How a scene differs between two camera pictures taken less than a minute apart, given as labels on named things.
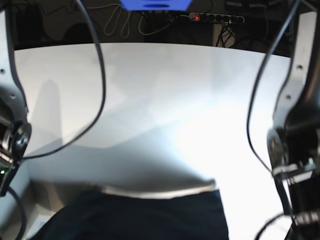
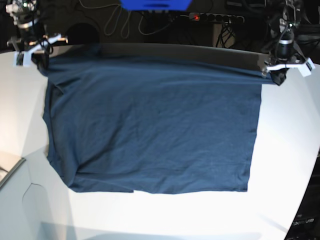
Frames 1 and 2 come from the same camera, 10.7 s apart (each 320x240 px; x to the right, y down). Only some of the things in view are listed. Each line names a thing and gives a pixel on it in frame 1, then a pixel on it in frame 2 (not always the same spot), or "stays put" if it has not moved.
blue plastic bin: [156, 5] stays put
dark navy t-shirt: [95, 216] -> [152, 128]
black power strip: [216, 17] stays put
